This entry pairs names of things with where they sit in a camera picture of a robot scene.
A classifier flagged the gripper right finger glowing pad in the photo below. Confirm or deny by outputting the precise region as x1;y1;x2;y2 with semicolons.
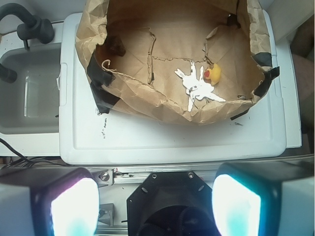
212;160;315;236

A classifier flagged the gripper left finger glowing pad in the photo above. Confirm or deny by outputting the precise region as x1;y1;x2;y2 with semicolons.
0;167;99;236

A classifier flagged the white plastic lid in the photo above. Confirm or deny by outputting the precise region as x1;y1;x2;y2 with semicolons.
59;13;286;165

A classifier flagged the grey toy sink basin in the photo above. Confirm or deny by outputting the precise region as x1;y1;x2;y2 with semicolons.
0;43;61;135

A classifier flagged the yellow rubber duck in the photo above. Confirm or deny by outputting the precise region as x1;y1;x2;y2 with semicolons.
203;63;221;86

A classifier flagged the brown paper bag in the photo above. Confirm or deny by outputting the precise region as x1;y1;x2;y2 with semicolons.
75;0;280;125

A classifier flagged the black cable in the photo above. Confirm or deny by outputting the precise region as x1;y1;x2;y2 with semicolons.
0;137;64;169

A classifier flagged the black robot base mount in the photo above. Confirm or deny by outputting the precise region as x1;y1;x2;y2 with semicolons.
126;171;220;236

